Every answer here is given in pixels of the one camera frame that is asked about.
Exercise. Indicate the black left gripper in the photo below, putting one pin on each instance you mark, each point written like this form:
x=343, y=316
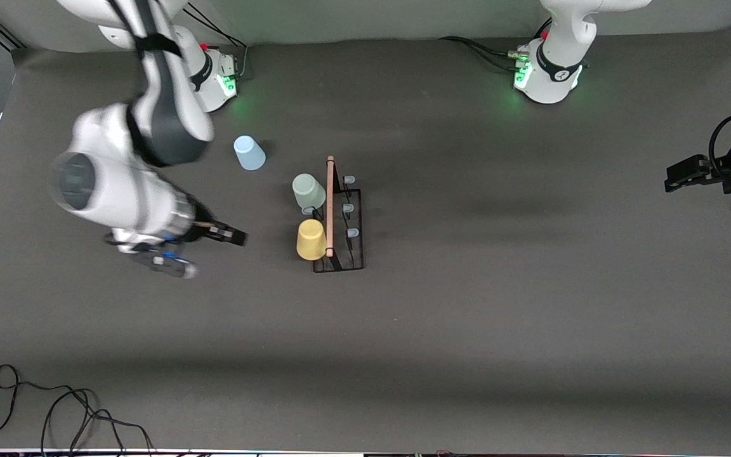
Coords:
x=728, y=175

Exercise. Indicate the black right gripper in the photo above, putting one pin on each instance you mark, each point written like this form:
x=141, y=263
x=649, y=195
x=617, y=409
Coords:
x=201, y=230

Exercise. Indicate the yellow plastic cup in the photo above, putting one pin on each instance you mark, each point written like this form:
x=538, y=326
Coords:
x=310, y=240

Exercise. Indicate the pale green plastic cup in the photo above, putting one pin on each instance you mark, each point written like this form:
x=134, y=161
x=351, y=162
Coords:
x=308, y=190

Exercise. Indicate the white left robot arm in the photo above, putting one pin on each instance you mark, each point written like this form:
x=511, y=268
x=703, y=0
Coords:
x=562, y=38

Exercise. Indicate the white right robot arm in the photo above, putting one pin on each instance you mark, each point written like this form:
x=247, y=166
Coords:
x=118, y=190

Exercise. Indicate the pale blue plastic cup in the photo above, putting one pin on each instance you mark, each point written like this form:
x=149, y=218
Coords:
x=250, y=154

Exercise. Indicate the dark grey table cover sheet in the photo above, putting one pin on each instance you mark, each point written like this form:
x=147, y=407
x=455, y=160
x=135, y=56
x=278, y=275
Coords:
x=467, y=349

